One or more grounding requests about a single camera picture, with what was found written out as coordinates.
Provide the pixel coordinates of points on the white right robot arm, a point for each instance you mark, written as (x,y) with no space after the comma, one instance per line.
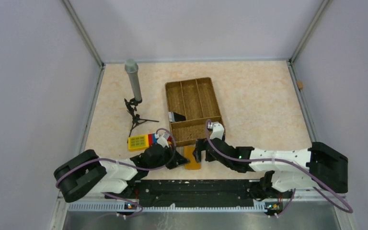
(316,166)

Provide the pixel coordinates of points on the yellow leather card holder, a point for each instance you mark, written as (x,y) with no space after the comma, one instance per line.
(188,152)

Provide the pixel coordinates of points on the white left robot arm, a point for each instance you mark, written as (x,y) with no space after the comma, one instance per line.
(90,174)

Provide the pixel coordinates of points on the stack of black cards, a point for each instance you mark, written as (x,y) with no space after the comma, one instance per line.
(176,117)

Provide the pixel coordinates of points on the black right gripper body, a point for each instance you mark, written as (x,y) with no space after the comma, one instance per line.
(227,163)

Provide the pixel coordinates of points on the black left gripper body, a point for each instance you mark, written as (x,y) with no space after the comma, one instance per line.
(165,156)

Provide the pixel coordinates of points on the woven wicker divided tray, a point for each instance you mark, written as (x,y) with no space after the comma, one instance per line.
(196,100)

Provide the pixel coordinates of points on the blue toy block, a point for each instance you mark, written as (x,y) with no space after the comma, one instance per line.
(154,137)

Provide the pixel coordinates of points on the yellow green window block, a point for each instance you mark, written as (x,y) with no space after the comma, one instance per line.
(137,143)

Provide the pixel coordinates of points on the small brown corner object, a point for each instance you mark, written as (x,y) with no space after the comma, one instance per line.
(299,85)

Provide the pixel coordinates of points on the grey microphone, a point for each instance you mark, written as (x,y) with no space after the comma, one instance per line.
(131,68)

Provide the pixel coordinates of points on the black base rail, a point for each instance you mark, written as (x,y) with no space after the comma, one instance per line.
(200,193)

